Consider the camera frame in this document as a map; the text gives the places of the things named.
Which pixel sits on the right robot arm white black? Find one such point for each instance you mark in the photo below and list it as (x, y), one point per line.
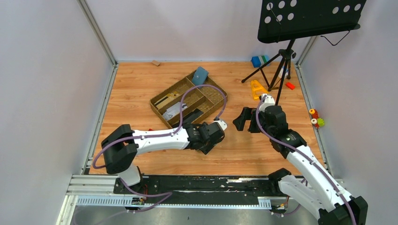
(322, 195)

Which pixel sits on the woven divided basket tray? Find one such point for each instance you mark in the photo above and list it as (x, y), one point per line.
(208, 99)

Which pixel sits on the orange green toy pieces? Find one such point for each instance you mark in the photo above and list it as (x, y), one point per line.
(316, 120)

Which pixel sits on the blue leather card holder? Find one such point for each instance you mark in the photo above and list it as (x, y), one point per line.
(199, 76)

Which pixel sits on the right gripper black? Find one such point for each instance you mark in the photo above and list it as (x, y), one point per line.
(251, 121)

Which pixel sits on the gold credit card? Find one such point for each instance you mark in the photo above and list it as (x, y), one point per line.
(166, 99)

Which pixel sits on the blue green white blocks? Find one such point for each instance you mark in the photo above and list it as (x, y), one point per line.
(258, 61)

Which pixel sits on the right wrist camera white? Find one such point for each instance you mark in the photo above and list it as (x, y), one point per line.
(266, 101)

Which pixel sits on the black card in basket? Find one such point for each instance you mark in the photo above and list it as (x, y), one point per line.
(187, 119)

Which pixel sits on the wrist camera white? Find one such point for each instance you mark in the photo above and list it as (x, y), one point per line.
(266, 101)
(222, 124)

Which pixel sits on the silver grey card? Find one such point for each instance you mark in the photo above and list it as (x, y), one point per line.
(172, 111)

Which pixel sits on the small cardboard piece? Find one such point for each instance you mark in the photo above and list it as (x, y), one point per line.
(156, 63)

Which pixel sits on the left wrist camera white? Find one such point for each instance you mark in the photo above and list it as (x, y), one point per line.
(222, 124)

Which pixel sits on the black music stand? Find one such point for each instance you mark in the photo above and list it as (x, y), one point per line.
(288, 20)

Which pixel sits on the small red block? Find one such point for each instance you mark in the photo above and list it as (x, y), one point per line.
(290, 86)

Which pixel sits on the yellow triangular toy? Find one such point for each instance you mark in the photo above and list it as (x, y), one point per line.
(257, 89)

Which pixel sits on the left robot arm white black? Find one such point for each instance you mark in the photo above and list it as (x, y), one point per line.
(121, 147)

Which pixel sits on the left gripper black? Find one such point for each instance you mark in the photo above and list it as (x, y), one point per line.
(211, 136)

